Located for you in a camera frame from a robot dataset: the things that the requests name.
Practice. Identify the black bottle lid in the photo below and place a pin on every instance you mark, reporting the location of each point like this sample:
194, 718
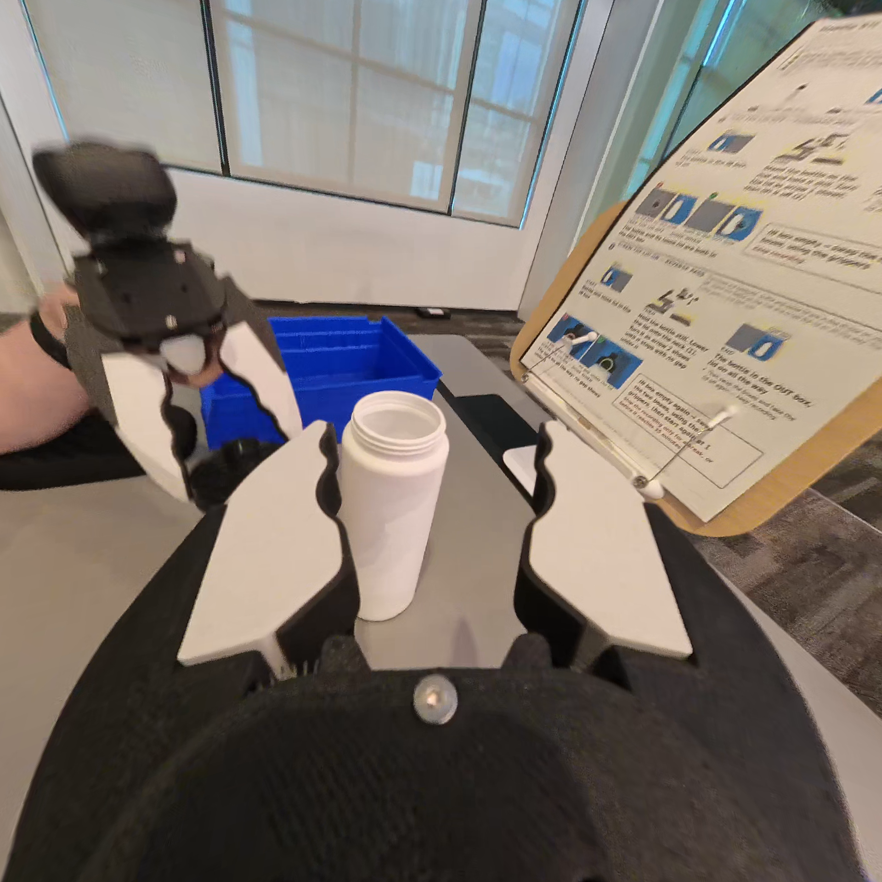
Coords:
220, 472

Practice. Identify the person's left hand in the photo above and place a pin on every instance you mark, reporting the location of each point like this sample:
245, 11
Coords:
58, 310

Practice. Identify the white plastic bottle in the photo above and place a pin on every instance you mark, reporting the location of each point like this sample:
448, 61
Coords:
393, 517

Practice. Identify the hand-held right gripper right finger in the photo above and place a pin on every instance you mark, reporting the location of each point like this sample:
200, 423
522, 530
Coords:
606, 565

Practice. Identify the instruction board on white stand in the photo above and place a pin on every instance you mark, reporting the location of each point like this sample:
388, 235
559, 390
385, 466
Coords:
792, 496

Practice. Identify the printed instruction sheet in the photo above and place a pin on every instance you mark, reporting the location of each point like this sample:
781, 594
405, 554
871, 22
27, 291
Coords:
723, 275

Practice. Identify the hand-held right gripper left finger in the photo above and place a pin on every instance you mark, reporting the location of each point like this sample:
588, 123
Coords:
269, 565

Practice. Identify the black mesh wrist rest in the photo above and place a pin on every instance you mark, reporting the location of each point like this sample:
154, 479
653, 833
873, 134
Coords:
69, 461

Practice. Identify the black rectangular table pad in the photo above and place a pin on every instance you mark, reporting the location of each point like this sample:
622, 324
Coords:
489, 420

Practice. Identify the person's left forearm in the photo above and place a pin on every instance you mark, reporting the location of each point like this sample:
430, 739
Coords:
34, 399

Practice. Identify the blue plastic bin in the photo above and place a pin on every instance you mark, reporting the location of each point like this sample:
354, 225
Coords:
344, 372

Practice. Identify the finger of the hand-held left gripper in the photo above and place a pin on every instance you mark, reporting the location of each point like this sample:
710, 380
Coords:
138, 413
262, 372

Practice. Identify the black wrist band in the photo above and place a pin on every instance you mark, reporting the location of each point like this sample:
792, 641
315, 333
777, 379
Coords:
45, 344

